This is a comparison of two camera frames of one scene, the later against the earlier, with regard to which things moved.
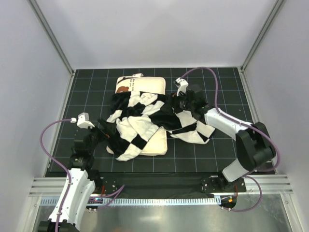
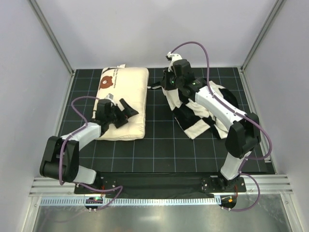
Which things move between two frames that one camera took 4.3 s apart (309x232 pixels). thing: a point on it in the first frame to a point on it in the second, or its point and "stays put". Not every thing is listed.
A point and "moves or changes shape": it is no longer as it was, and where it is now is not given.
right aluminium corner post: (275, 9) stays put
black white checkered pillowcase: (137, 116) moves or changes shape
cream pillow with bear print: (157, 144) to (131, 84)
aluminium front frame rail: (54, 186) stays put
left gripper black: (98, 131) to (121, 115)
